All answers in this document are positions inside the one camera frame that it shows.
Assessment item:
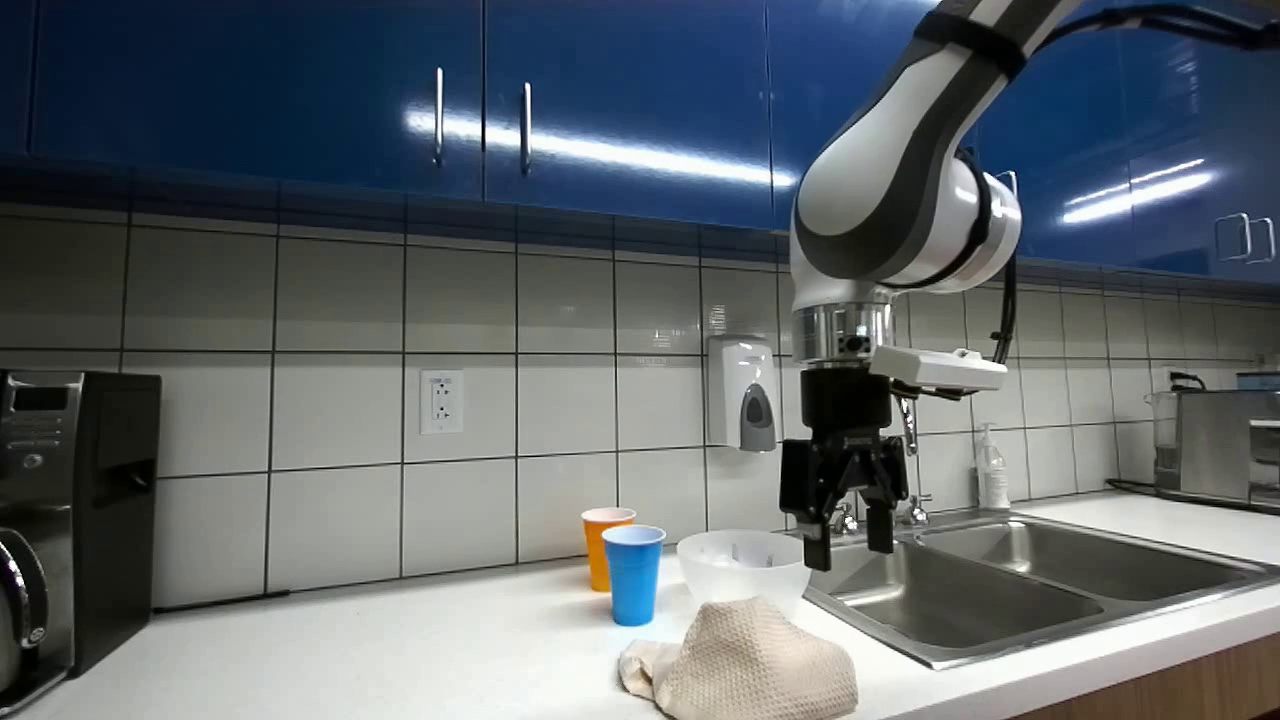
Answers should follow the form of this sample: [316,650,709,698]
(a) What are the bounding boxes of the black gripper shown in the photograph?
[776,362,917,574]

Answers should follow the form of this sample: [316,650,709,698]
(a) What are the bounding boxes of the white cloth towel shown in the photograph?
[611,591,859,720]

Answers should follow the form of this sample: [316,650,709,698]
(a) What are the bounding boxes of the clear plastic bowl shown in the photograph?
[673,528,818,620]

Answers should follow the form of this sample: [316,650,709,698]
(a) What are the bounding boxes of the clear soap pump bottle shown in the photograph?
[972,422,1017,516]

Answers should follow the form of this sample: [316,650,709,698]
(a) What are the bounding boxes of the stainless steel double sink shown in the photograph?
[803,507,1280,673]

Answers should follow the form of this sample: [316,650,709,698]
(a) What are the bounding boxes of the blue plastic cup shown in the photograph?
[601,518,673,632]

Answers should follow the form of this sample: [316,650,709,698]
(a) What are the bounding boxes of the orange plastic cup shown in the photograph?
[579,504,640,596]

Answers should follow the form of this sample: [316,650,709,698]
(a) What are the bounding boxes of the stainless steel countertop appliance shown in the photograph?
[1168,367,1280,512]

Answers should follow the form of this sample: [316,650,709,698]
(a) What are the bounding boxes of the black drip coffee maker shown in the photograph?
[0,367,164,716]

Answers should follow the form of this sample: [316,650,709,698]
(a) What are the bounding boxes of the stainless steel coffee carafe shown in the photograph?
[0,523,55,698]

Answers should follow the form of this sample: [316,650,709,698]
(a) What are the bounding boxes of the white wall soap dispenser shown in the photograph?
[703,337,786,454]

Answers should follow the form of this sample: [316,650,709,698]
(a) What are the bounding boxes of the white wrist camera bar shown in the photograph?
[869,340,1014,400]

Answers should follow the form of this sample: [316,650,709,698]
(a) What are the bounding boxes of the white wall power outlet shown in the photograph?
[417,367,469,440]

